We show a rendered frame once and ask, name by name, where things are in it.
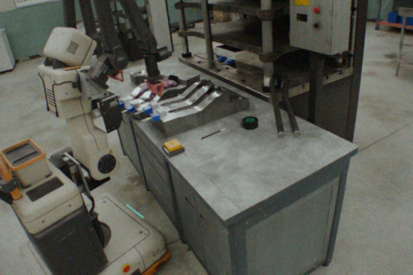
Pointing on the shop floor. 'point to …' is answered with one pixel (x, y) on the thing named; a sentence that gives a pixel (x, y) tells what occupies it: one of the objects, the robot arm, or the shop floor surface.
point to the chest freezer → (5, 53)
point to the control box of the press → (319, 25)
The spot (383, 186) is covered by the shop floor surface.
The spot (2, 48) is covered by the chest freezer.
